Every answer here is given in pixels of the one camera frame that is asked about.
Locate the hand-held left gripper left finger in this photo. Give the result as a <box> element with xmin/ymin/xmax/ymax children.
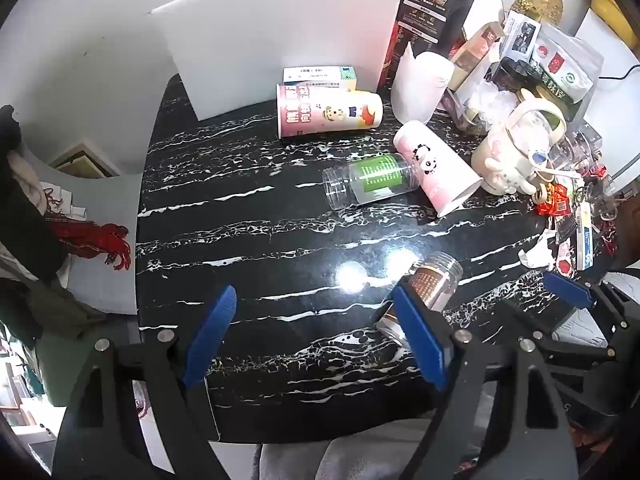
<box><xmin>51</xmin><ymin>284</ymin><xmax>238</xmax><ymax>480</ymax></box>

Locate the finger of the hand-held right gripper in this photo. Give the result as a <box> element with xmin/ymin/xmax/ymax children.
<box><xmin>502</xmin><ymin>297</ymin><xmax>623</xmax><ymax>363</ymax></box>
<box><xmin>542</xmin><ymin>271</ymin><xmax>640</xmax><ymax>346</ymax></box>

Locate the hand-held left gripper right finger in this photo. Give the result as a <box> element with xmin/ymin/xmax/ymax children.
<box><xmin>392</xmin><ymin>282</ymin><xmax>577</xmax><ymax>480</ymax></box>

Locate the clear jar with brown label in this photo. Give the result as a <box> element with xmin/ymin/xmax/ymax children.
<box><xmin>376</xmin><ymin>251</ymin><xmax>463</xmax><ymax>348</ymax></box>

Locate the pink panda paper cup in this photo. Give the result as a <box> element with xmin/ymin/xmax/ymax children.
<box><xmin>393</xmin><ymin>120</ymin><xmax>484</xmax><ymax>219</ymax></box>

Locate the pink cartoon dog paper cup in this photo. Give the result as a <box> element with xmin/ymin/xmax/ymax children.
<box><xmin>276</xmin><ymin>84</ymin><xmax>384</xmax><ymax>141</ymax></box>

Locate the crumpled white paper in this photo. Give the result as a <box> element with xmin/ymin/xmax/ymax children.
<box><xmin>517</xmin><ymin>231</ymin><xmax>557</xmax><ymax>269</ymax></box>

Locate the blue and white tube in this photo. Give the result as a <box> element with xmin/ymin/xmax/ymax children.
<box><xmin>574</xmin><ymin>206</ymin><xmax>597</xmax><ymax>272</ymax></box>

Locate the grey clothing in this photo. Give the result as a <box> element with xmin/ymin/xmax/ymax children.
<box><xmin>256</xmin><ymin>417</ymin><xmax>443</xmax><ymax>480</ymax></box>

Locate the cream figurine mug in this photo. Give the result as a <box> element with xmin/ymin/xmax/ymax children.
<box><xmin>471</xmin><ymin>122</ymin><xmax>540</xmax><ymax>196</ymax></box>

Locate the red tassel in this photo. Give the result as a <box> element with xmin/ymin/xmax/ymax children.
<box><xmin>47</xmin><ymin>217</ymin><xmax>132</xmax><ymax>273</ymax></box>

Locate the clear jar with green label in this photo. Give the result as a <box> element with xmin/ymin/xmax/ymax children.
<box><xmin>322</xmin><ymin>154</ymin><xmax>418</xmax><ymax>211</ymax></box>

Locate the white and green tea pouch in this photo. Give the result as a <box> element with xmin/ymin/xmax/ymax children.
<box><xmin>531</xmin><ymin>22</ymin><xmax>606</xmax><ymax>107</ymax></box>

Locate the dark cloth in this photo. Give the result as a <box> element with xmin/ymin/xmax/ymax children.
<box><xmin>0</xmin><ymin>105</ymin><xmax>68</xmax><ymax>283</ymax></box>

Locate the white plastic bag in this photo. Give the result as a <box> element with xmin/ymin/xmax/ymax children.
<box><xmin>390</xmin><ymin>41</ymin><xmax>456</xmax><ymax>125</ymax></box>

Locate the tan cardboard box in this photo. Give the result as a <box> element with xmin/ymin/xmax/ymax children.
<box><xmin>451</xmin><ymin>22</ymin><xmax>506</xmax><ymax>92</ymax></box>

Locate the small white medicine box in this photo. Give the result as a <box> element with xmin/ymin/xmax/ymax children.
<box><xmin>282</xmin><ymin>65</ymin><xmax>360</xmax><ymax>93</ymax></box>

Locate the yellow bag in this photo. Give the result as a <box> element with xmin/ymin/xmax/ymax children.
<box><xmin>589</xmin><ymin>0</ymin><xmax>640</xmax><ymax>48</ymax></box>

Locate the white paper sheet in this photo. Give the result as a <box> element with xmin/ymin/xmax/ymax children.
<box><xmin>461</xmin><ymin>0</ymin><xmax>506</xmax><ymax>41</ymax></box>

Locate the white foam board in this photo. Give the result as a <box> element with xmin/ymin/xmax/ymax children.
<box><xmin>149</xmin><ymin>0</ymin><xmax>406</xmax><ymax>122</ymax></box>

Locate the glass teapot with cream handle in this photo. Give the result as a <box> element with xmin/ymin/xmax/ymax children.
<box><xmin>507</xmin><ymin>99</ymin><xmax>572</xmax><ymax>173</ymax></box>

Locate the black cable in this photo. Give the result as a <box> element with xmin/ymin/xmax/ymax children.
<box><xmin>597</xmin><ymin>62</ymin><xmax>640</xmax><ymax>82</ymax></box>

